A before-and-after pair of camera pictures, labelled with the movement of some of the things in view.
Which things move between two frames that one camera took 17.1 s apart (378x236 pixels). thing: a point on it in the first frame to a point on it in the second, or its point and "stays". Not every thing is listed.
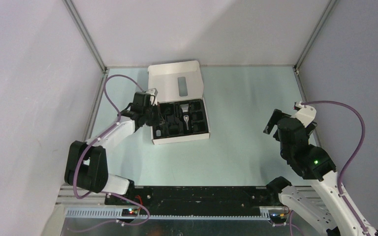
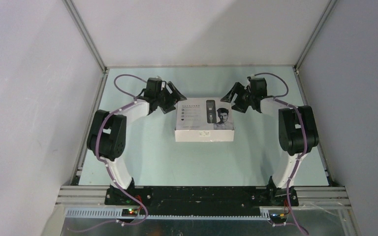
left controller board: [129, 212] stays
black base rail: [192, 197] stays
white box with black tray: [179, 89] to [204, 120]
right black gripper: [276, 113] to [237, 88]
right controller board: [278, 218] stays
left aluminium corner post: [86, 35] stays
